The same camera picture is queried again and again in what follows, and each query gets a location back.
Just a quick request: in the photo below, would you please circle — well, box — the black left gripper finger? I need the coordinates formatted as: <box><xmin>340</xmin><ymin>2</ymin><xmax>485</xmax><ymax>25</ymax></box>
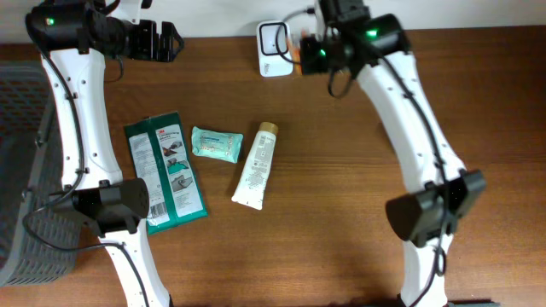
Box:
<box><xmin>160</xmin><ymin>21</ymin><xmax>182</xmax><ymax>41</ymax></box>
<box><xmin>160</xmin><ymin>38</ymin><xmax>184</xmax><ymax>62</ymax></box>

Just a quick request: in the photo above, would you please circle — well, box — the orange small juice carton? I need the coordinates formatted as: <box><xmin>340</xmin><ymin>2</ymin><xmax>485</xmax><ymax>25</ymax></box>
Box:
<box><xmin>286</xmin><ymin>28</ymin><xmax>310</xmax><ymax>76</ymax></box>

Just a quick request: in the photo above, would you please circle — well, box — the green 3M cloth package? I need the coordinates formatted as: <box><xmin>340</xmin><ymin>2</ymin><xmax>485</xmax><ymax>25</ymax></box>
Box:
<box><xmin>124</xmin><ymin>112</ymin><xmax>208</xmax><ymax>235</ymax></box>

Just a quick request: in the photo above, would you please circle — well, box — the teal wet wipes pack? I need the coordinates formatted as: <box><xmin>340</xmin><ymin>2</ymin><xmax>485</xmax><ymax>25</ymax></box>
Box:
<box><xmin>191</xmin><ymin>126</ymin><xmax>244</xmax><ymax>164</ymax></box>

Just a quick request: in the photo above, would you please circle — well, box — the white tube gold cap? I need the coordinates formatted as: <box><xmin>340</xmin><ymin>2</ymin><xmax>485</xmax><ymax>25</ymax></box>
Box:
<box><xmin>231</xmin><ymin>122</ymin><xmax>278</xmax><ymax>210</ymax></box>

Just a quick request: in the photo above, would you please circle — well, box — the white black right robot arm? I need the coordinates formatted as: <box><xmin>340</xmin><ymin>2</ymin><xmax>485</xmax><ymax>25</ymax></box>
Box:
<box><xmin>299</xmin><ymin>1</ymin><xmax>486</xmax><ymax>306</ymax></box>

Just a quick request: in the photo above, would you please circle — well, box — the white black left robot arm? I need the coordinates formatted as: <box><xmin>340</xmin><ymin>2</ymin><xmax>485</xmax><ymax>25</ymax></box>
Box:
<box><xmin>25</xmin><ymin>0</ymin><xmax>183</xmax><ymax>306</ymax></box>

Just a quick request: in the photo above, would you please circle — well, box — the white barcode scanner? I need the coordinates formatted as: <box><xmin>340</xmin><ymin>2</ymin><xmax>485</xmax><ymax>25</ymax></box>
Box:
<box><xmin>256</xmin><ymin>20</ymin><xmax>293</xmax><ymax>78</ymax></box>

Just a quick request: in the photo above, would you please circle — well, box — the grey plastic basket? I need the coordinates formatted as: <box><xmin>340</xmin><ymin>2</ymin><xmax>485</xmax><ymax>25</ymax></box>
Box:
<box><xmin>1</xmin><ymin>61</ymin><xmax>80</xmax><ymax>287</ymax></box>

